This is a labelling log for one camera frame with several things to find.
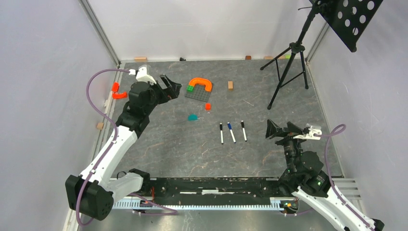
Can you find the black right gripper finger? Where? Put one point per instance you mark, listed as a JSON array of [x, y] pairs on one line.
[[273, 130], [294, 130]]

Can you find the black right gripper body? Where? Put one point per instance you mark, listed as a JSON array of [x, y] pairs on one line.
[[289, 143]]

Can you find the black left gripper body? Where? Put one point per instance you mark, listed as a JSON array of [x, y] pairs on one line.
[[160, 95]]

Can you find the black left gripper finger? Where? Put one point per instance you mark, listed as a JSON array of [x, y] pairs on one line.
[[173, 90], [169, 84]]

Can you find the white pen black tip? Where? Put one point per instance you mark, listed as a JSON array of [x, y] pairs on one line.
[[243, 131]]

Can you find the white pen blue tip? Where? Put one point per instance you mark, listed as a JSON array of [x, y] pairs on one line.
[[233, 136]]

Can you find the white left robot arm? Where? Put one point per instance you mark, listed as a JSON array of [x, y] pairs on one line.
[[92, 193]]

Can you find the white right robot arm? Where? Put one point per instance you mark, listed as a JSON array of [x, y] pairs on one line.
[[305, 179]]

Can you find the teal cube near pen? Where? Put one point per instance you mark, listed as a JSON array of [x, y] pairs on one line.
[[192, 117]]

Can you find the green lego brick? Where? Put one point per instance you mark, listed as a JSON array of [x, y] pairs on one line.
[[190, 88]]

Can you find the grey lego baseplate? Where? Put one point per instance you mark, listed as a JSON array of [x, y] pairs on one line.
[[199, 94]]

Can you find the orange arch block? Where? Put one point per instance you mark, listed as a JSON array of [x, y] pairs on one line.
[[201, 81]]

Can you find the orange curved block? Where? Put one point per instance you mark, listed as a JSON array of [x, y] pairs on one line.
[[122, 95]]

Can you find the red cube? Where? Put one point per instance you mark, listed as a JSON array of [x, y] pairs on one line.
[[207, 106]]

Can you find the orange block upright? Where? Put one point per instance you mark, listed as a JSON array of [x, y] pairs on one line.
[[115, 87]]

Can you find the black tripod stand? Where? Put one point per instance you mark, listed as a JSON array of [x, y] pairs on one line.
[[295, 48]]

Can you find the wooden block back right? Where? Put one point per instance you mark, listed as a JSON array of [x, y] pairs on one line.
[[272, 57]]

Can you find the black perforated plate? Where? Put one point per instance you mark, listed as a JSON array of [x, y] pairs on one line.
[[348, 18]]

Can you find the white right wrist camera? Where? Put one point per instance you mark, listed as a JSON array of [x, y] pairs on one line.
[[310, 132]]

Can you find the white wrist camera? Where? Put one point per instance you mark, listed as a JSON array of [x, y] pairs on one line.
[[310, 132], [144, 76]]

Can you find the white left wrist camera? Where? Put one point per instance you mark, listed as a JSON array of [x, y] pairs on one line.
[[144, 76]]

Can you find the wooden block back wall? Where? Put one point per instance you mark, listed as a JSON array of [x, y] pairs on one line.
[[140, 59]]

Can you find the aluminium frame rail left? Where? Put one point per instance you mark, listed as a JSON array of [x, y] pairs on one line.
[[106, 108]]

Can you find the blue cable duct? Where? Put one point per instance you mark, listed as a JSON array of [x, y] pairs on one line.
[[273, 204]]

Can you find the wooden block left rail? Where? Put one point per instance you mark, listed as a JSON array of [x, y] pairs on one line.
[[100, 126]]

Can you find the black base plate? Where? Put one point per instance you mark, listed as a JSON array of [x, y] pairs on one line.
[[214, 191]]

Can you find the aluminium corner post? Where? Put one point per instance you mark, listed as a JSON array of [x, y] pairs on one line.
[[100, 31]]

